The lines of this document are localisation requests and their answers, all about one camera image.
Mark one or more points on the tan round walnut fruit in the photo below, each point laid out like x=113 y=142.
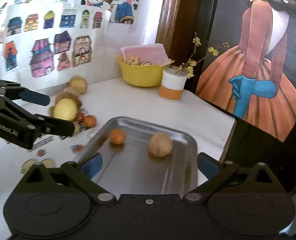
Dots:
x=160 y=145

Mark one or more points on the small orange tangerine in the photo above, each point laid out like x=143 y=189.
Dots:
x=89 y=121
x=117 y=136

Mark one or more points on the tan wooden round fruit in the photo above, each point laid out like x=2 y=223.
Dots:
x=72 y=90

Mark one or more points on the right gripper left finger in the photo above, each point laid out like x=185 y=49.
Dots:
x=65 y=179

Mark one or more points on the yellow flower twig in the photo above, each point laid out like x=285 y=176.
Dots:
x=187 y=68

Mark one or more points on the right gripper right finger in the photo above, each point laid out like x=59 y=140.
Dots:
x=230 y=176

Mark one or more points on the small red fruit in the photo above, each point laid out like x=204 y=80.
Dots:
x=79 y=117

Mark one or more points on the large yellow lemon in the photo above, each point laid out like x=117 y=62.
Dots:
x=65 y=109

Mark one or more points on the brown wooden door frame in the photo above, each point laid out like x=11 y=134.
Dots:
x=180 y=21

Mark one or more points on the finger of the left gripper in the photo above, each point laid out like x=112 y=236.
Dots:
x=48 y=125
x=14 y=91

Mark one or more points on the metal tray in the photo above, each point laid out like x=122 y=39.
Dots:
x=130 y=169

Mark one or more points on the yellow plastic bowl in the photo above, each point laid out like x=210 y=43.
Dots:
x=147 y=75

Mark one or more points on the painting of orange dress woman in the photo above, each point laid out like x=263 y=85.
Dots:
x=248 y=80

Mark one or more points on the white orange cup vase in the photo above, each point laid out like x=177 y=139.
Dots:
x=173 y=82

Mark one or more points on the house drawings paper sheet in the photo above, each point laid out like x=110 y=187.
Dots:
x=43 y=44

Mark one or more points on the yellow-green pear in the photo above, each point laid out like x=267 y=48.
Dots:
x=78 y=83

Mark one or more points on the brown-green apple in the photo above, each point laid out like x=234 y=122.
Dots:
x=66 y=95

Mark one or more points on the pink box in bowl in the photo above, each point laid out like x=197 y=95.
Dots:
x=154 y=53

